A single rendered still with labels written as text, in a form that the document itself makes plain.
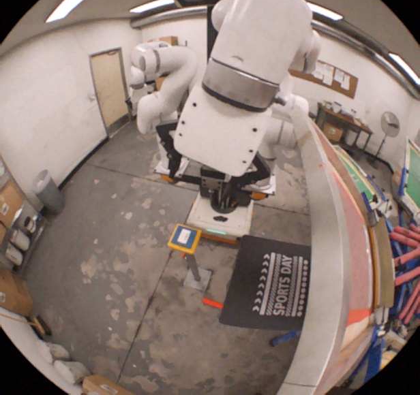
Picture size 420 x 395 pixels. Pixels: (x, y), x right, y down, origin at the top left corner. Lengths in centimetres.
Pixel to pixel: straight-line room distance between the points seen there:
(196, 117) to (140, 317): 176
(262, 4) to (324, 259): 23
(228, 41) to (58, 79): 336
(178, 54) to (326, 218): 51
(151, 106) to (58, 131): 293
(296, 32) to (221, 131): 13
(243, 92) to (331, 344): 23
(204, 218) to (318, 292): 154
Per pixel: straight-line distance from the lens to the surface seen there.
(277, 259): 83
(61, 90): 344
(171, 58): 52
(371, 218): 84
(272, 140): 63
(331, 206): 21
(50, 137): 333
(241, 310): 74
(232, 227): 162
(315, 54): 50
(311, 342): 17
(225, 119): 17
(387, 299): 76
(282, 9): 15
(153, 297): 177
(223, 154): 20
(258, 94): 15
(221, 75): 15
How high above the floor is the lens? 168
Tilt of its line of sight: 46 degrees down
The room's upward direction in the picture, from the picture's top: straight up
